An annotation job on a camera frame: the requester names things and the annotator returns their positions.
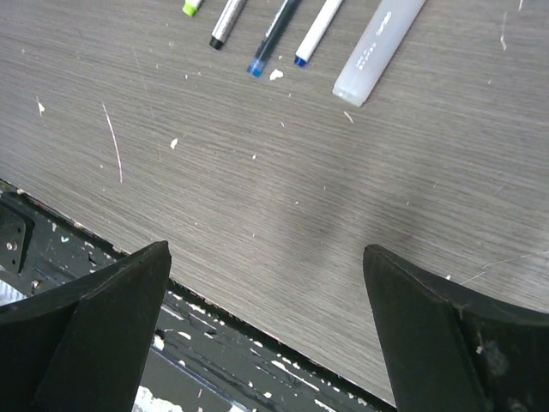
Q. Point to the white pen black tip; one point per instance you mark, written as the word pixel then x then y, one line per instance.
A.
pixel 316 32

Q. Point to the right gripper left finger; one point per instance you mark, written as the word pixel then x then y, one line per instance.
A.
pixel 83 346

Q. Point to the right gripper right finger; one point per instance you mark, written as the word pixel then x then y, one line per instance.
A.
pixel 449 348

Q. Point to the white pen green tip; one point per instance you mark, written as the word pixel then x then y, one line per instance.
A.
pixel 190 7

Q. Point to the black white marker pen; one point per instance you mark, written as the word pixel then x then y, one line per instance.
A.
pixel 226 22

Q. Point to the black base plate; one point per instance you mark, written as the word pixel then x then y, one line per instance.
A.
pixel 202 358

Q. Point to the blue pen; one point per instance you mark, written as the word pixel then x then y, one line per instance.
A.
pixel 272 36

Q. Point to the translucent highlighter body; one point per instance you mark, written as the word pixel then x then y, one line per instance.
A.
pixel 375 48

